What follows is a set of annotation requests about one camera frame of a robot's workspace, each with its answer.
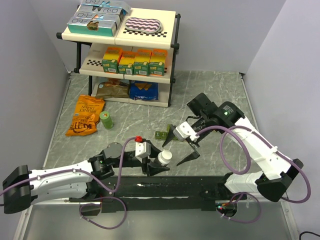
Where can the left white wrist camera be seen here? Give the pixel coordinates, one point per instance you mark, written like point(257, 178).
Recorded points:
point(142, 148)

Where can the beige three-tier shelf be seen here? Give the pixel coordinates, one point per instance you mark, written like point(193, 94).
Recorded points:
point(132, 41)

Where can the brown chip bag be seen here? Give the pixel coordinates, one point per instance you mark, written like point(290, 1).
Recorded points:
point(112, 88)

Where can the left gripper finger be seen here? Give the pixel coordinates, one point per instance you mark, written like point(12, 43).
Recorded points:
point(154, 151)
point(154, 169)

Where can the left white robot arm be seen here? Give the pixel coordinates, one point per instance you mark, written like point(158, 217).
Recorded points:
point(25, 187)

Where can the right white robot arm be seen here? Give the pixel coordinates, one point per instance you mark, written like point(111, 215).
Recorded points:
point(267, 172)

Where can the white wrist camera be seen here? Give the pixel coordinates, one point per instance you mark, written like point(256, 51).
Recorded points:
point(142, 148)
point(184, 131)

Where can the green cylindrical container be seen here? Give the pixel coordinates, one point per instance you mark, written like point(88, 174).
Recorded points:
point(106, 120)

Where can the wavy patterned pouch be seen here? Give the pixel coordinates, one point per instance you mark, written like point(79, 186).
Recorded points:
point(143, 25)

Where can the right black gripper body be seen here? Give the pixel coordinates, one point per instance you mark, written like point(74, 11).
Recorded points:
point(200, 123)

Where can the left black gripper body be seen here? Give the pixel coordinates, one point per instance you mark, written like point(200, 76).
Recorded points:
point(131, 162)

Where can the orange honey dijon chip bag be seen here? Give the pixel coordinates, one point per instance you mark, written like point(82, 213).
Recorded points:
point(86, 116)

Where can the green weekly pill organizer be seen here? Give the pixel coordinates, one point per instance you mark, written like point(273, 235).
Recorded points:
point(162, 135)

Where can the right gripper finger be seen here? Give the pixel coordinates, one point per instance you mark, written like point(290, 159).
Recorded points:
point(170, 135)
point(192, 156)

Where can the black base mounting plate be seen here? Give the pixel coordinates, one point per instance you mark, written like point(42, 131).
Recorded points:
point(151, 193)

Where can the teal snack box front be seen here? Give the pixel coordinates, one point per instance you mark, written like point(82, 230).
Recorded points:
point(94, 27)

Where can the blue chip bag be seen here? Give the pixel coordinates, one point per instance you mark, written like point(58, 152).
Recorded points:
point(142, 90)

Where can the teal snack box middle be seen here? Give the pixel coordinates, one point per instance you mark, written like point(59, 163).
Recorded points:
point(113, 15)

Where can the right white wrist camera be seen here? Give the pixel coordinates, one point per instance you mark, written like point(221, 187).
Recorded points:
point(184, 131)

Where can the dark white-capped pill bottle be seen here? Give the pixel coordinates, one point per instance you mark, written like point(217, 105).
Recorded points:
point(164, 157)

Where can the green orange carton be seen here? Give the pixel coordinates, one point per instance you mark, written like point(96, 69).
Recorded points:
point(141, 62)
point(157, 62)
point(126, 62)
point(111, 59)

